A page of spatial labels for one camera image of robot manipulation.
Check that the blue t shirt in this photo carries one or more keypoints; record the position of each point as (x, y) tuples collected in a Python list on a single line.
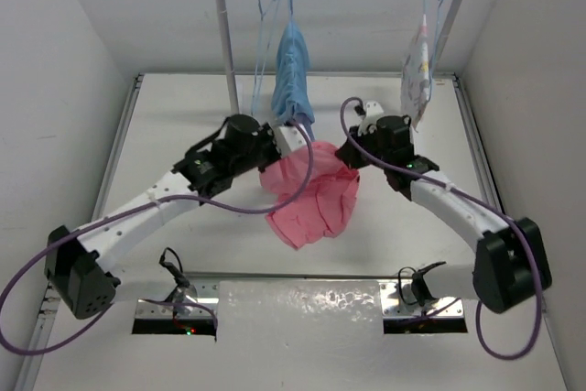
[(290, 99)]

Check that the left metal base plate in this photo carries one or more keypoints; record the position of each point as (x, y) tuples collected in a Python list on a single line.
[(201, 298)]

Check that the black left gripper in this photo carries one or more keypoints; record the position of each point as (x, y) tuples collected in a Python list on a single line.
[(266, 133)]

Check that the metal base plate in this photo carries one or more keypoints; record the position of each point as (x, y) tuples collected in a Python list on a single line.
[(201, 298), (394, 303)]

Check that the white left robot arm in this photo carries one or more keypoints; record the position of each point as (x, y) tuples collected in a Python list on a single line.
[(84, 266)]

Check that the white patterned garment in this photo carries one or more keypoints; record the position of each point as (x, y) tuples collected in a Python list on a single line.
[(415, 75)]

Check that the empty blue wire hanger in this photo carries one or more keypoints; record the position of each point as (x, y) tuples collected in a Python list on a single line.
[(267, 16)]

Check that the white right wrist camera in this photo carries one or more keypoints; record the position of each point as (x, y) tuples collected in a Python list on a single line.
[(369, 112)]

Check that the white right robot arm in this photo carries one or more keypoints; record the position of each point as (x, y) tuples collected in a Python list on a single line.
[(510, 257)]

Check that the pink t shirt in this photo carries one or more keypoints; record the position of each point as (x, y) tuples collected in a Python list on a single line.
[(324, 208)]

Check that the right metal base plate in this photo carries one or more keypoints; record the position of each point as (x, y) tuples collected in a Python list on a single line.
[(394, 303)]

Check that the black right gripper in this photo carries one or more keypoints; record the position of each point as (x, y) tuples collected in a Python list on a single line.
[(351, 157)]

